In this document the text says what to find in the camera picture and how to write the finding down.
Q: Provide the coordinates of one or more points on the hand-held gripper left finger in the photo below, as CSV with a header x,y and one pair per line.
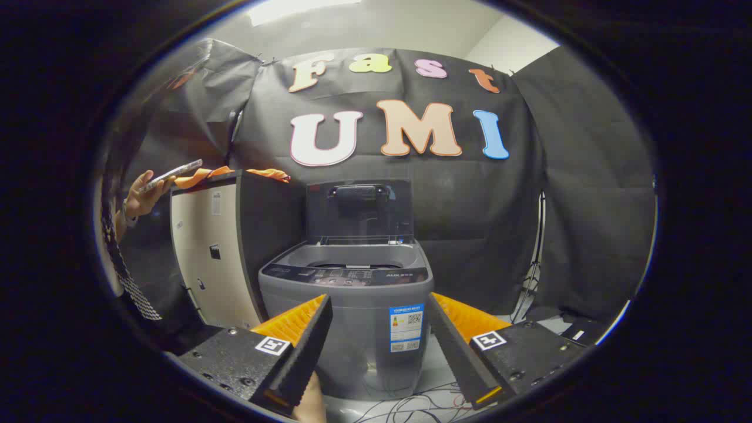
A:
x,y
308,346

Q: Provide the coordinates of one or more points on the grey washing machine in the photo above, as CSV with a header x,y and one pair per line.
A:
x,y
352,329

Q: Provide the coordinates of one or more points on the smartphone in clear case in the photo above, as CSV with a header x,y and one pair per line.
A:
x,y
176,172

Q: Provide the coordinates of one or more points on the black backdrop cloth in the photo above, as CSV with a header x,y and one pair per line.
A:
x,y
470,200

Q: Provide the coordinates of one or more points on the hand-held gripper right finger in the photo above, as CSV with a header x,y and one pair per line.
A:
x,y
455,346

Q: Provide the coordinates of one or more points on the beige and dark cabinet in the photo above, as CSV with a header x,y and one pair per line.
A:
x,y
205,264

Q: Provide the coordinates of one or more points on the black light stand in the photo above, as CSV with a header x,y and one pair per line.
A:
x,y
537,258

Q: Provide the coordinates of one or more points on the orange garment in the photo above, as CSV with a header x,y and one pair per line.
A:
x,y
200,176

